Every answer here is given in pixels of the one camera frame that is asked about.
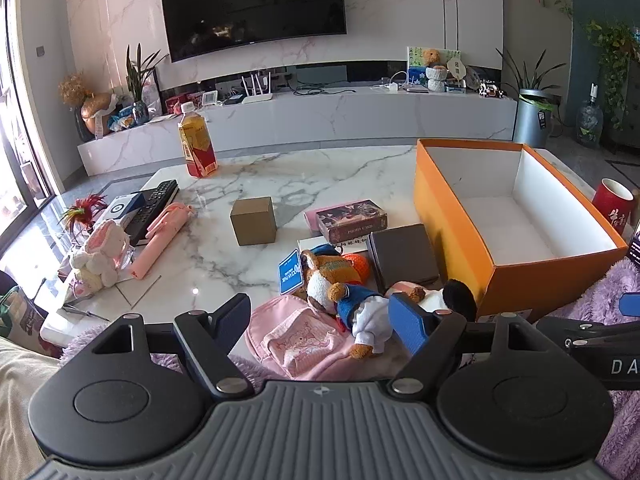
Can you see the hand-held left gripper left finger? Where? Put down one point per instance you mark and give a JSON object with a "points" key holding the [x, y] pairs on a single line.
{"points": [[231, 322]]}

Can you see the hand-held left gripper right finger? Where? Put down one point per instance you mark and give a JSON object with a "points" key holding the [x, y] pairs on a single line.
{"points": [[407, 322]]}

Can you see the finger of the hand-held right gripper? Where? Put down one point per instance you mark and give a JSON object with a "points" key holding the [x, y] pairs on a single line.
{"points": [[631, 305], [590, 331]]}

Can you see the white and black plush toy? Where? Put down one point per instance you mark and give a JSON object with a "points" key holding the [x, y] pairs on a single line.
{"points": [[450, 297]]}

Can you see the dark grey box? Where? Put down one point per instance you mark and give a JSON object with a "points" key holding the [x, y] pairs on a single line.
{"points": [[405, 257]]}

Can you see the pink cloth pouch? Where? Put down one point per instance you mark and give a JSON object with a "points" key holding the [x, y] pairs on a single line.
{"points": [[295, 340]]}

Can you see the small brown cardboard box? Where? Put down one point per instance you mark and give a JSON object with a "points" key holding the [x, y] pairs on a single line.
{"points": [[252, 222]]}

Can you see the pink photo card box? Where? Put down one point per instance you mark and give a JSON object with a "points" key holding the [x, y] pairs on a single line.
{"points": [[350, 220]]}

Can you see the orange cardboard box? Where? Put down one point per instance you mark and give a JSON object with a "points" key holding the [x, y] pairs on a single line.
{"points": [[450, 210]]}

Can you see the purple fluffy blanket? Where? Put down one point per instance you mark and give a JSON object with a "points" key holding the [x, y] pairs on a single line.
{"points": [[600, 285]]}

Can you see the smartphone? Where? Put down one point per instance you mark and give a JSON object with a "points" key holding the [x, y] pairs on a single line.
{"points": [[634, 247]]}

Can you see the red mug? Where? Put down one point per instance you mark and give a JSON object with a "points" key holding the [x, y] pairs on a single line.
{"points": [[611, 205]]}

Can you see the pink selfie stick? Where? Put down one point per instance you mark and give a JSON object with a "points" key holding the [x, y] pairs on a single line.
{"points": [[160, 235]]}

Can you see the black remote control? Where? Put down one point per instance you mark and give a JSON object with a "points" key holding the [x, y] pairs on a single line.
{"points": [[152, 207]]}

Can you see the white bunny plush toy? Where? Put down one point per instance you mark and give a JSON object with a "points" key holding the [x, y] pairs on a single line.
{"points": [[100, 255]]}

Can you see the blue and white box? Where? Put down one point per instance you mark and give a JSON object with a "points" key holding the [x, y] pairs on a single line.
{"points": [[122, 207]]}

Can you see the orange drink bottle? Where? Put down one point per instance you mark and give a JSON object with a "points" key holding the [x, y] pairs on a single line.
{"points": [[197, 145]]}

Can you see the red feather ornament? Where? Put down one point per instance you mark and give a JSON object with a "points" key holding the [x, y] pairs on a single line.
{"points": [[82, 210]]}

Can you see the clear water jug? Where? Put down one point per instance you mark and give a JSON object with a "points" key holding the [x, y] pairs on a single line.
{"points": [[589, 120]]}

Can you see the silver trash can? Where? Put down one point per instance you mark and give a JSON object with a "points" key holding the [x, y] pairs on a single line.
{"points": [[532, 120]]}

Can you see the green printed bag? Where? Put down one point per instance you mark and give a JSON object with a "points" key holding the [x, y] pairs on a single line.
{"points": [[20, 312]]}

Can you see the marble television console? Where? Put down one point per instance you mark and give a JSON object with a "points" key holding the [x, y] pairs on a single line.
{"points": [[350, 115]]}

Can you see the small white desk clock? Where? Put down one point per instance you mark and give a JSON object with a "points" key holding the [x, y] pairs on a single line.
{"points": [[209, 98]]}

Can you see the white router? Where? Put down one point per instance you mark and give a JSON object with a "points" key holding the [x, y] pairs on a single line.
{"points": [[257, 95]]}

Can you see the hanging green vines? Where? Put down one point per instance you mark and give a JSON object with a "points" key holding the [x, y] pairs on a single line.
{"points": [[617, 60]]}

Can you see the black and white toy cow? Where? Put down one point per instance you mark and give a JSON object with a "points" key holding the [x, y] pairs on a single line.
{"points": [[489, 90]]}

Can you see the golden gourd vase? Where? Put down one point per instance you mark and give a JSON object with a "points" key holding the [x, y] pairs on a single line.
{"points": [[95, 115]]}

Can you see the green leafy floor plant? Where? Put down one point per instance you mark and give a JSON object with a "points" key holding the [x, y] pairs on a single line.
{"points": [[530, 72]]}

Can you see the flower painting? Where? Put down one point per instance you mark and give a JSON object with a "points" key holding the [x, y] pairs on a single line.
{"points": [[415, 67]]}

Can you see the round paper fan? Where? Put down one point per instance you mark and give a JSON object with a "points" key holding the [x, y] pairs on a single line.
{"points": [[456, 67]]}

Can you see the green plant in vase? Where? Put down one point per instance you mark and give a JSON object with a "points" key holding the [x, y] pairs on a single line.
{"points": [[137, 75]]}

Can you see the dried yellow flowers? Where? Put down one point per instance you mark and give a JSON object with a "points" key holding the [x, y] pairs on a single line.
{"points": [[75, 90]]}

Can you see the wall television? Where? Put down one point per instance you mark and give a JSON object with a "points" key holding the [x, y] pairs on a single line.
{"points": [[250, 5]]}

